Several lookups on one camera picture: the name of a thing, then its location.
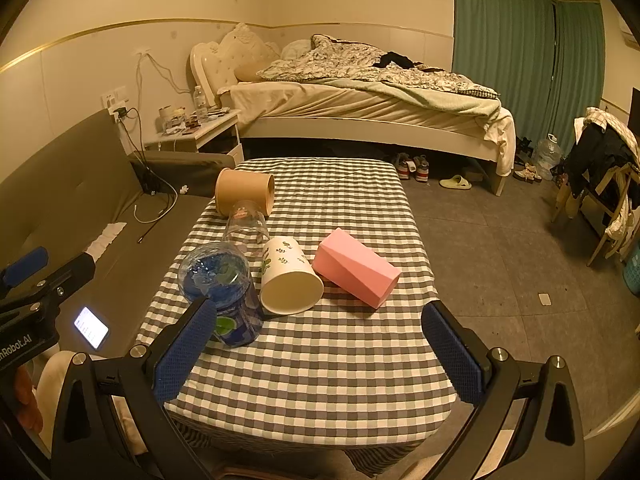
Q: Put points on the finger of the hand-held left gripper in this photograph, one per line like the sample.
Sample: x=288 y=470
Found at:
x=27 y=261
x=65 y=272

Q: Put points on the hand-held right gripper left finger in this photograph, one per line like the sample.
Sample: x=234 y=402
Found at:
x=184 y=356

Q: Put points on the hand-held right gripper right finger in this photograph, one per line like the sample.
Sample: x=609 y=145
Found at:
x=451 y=356

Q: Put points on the blue patterned glass cup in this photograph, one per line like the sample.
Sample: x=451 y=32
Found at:
x=215 y=276

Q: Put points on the pink faceted cup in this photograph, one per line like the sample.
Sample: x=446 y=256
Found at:
x=356 y=266

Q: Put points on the white leaf print cup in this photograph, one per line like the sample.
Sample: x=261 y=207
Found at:
x=286 y=270

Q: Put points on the clear glass cup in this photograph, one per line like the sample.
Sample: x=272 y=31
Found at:
x=245 y=227

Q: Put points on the brown paper cup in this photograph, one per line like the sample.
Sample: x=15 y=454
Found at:
x=242 y=190

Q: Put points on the person's left hand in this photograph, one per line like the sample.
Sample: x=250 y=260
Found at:
x=29 y=397

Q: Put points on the white folded paper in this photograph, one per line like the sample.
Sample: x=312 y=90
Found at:
x=106 y=241

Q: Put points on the lit smartphone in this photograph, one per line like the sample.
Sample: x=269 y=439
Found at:
x=91 y=328

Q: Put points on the cream cushion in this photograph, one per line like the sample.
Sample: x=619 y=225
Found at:
x=55 y=390

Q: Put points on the grey sofa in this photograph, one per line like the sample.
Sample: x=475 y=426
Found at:
x=65 y=200

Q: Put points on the paper scrap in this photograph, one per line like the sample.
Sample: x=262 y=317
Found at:
x=544 y=299

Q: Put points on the checkered tablecloth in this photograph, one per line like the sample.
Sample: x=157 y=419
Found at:
x=325 y=365

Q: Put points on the pale green slipper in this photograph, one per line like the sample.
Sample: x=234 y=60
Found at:
x=455 y=182

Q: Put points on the white roll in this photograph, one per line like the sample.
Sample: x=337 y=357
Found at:
x=165 y=114

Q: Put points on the grey and red sneaker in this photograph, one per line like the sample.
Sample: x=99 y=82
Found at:
x=422 y=167
x=405 y=166

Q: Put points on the white nightstand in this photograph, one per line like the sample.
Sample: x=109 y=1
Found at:
x=200 y=135

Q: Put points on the teal laundry basket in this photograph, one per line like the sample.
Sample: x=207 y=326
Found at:
x=632 y=272

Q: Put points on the clear water bottle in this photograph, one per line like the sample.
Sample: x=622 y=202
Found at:
x=200 y=105

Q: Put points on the wooden chair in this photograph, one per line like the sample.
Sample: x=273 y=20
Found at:
x=615 y=210

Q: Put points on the large water jug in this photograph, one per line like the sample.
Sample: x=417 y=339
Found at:
x=546 y=157

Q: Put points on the black jacket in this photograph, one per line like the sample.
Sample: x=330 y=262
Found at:
x=600 y=155

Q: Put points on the tufted cream headboard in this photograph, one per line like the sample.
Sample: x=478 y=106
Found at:
x=220 y=60

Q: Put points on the beige pillow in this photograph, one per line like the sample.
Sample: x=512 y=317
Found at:
x=252 y=72

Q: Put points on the pale green bed sheet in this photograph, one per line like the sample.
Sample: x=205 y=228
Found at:
x=350 y=100

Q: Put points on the plaid shirt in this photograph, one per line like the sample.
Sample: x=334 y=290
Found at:
x=607 y=122

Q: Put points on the black garment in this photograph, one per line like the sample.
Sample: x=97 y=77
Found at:
x=395 y=60

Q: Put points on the floral quilt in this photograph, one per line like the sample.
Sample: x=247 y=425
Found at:
x=350 y=62

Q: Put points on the wide green curtain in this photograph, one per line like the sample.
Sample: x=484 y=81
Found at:
x=500 y=45

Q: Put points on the narrow green curtain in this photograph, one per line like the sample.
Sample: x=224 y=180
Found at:
x=577 y=65

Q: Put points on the white pillow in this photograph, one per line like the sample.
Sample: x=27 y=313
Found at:
x=296 y=49

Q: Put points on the white air conditioner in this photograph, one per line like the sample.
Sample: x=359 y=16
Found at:
x=631 y=35

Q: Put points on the wall socket with plugs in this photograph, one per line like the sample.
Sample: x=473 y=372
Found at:
x=116 y=105

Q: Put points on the white bed frame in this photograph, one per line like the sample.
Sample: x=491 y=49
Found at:
x=370 y=135

